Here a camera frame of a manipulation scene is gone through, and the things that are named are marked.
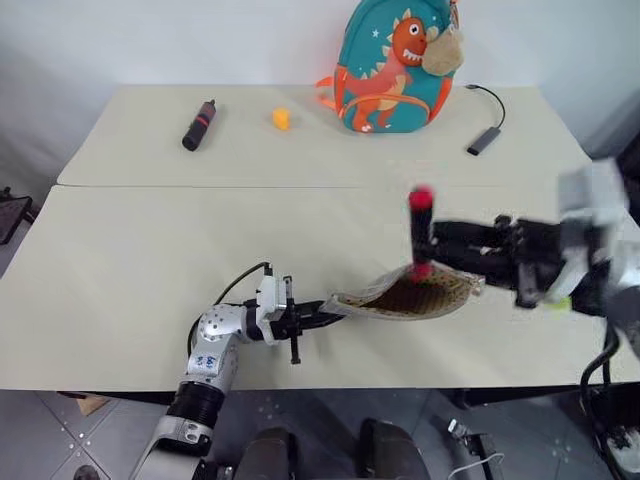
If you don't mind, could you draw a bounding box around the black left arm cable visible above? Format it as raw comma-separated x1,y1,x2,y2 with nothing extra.
187,260,275,347

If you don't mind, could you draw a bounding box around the beige plush toy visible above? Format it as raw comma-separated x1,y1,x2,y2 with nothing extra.
421,23,467,77

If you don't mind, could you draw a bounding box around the white cable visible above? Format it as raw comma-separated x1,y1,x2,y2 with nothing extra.
446,418,507,480

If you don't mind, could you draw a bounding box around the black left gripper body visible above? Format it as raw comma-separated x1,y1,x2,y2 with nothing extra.
269,273,314,366

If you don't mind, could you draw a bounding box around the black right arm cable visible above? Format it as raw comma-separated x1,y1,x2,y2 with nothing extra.
578,319,625,451

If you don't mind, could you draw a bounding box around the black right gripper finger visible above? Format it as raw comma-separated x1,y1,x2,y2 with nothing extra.
433,248,520,290
432,218,502,249

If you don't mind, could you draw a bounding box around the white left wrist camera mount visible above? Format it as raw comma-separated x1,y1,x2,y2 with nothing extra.
253,273,287,347

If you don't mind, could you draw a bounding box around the teal dinosaur backpack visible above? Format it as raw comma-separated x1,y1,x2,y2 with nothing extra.
314,0,467,135

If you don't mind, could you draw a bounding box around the black marker with red band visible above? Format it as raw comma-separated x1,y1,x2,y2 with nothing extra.
180,98,220,153

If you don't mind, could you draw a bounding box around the grey USB hub with cable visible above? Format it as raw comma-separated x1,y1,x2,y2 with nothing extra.
465,83,508,156

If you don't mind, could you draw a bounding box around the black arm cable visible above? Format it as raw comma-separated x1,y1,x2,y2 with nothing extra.
578,319,625,451
187,260,275,347

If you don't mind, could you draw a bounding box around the brown patterned pencil pouch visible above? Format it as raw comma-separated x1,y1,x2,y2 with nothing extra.
324,263,485,322

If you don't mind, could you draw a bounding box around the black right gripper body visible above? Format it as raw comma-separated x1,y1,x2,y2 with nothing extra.
493,214,570,310

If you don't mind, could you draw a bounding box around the black marker with red cap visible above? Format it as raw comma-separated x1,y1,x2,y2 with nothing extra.
407,183,440,286

